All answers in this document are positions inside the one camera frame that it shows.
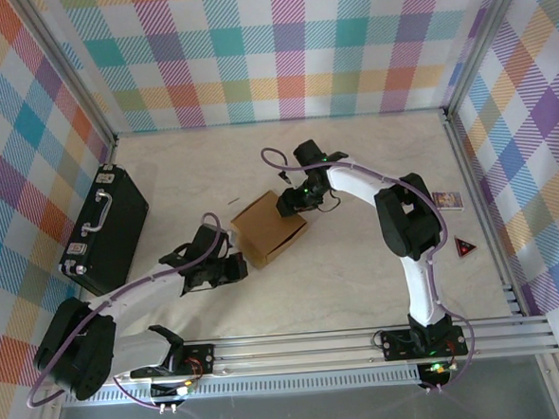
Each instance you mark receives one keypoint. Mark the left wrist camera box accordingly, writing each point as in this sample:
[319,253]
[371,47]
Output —
[233,236]

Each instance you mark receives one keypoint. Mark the small purple printed card box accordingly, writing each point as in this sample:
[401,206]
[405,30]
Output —
[447,201]

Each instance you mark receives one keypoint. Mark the right aluminium frame post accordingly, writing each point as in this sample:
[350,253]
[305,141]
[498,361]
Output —
[483,40]

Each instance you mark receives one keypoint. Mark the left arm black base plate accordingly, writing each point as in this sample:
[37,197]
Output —
[198,359]

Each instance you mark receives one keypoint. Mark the aluminium frame post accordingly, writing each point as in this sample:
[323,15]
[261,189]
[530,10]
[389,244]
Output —
[72,77]
[483,40]

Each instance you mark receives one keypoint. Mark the left aluminium frame post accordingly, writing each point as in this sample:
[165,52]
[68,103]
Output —
[72,77]

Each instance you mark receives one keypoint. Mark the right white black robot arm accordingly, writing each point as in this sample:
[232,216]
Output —
[404,230]

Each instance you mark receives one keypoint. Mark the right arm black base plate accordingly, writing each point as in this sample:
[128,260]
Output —
[397,345]

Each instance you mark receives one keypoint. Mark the black power connector block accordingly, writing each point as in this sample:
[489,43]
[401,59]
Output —
[167,392]
[434,375]

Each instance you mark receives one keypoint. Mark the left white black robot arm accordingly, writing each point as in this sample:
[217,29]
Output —
[88,340]

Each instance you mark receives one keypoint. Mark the small brown stick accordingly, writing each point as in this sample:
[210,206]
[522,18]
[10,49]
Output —
[234,201]

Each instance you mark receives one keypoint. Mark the black red triangle sign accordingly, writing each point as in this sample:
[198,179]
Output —
[464,248]

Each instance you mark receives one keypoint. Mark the aluminium frame rail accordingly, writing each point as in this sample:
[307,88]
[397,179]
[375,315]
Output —
[293,353]

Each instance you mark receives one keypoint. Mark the brown cardboard folding box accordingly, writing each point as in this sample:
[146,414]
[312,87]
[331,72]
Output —
[271,229]

